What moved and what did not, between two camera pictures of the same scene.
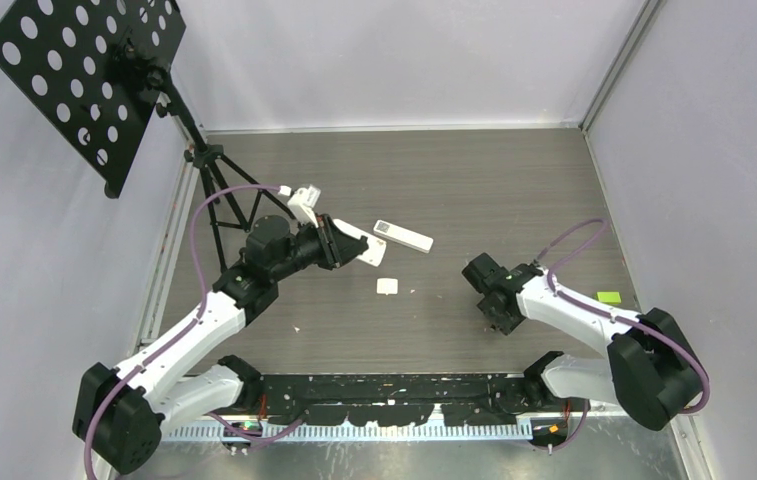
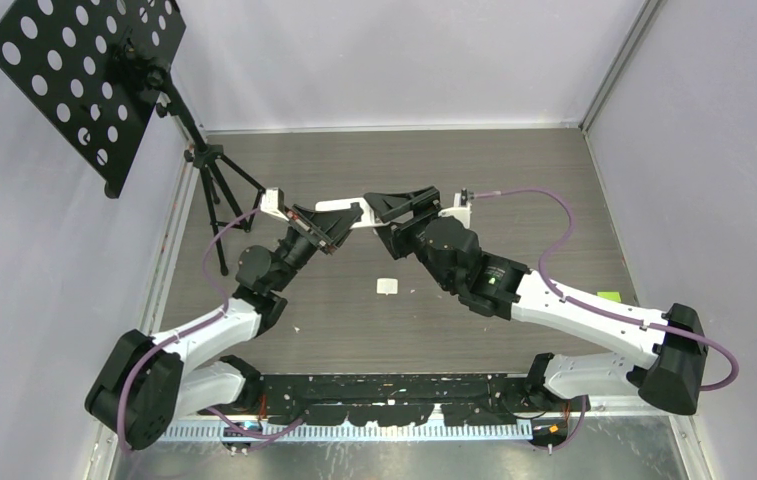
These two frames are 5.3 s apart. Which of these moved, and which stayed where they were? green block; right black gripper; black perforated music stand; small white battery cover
Moved: right black gripper
Stayed: small white battery cover; black perforated music stand; green block
